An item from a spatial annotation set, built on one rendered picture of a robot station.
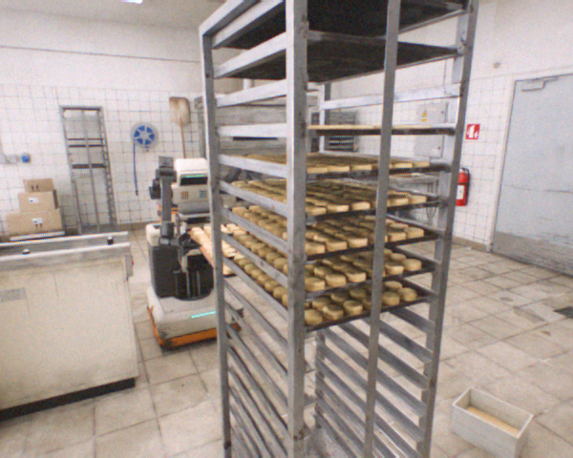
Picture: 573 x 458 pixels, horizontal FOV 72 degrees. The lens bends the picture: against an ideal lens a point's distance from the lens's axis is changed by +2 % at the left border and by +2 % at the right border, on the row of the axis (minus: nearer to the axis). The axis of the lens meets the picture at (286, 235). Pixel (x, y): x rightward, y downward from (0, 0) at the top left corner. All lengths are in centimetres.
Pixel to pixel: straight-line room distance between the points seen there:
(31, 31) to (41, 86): 66
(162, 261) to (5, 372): 112
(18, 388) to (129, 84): 485
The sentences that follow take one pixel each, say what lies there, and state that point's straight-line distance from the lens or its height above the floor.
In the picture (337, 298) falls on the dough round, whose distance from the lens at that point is 108.
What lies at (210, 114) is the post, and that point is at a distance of 136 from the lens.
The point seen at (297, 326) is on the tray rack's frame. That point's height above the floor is 107.
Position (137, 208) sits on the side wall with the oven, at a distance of 665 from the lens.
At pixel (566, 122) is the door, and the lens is 503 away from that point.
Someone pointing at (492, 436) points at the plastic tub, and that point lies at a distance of 230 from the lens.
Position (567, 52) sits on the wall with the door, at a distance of 511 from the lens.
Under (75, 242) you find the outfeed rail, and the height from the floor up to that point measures 87.
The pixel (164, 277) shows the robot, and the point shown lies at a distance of 306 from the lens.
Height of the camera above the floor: 150
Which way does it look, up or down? 15 degrees down
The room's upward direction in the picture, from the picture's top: straight up
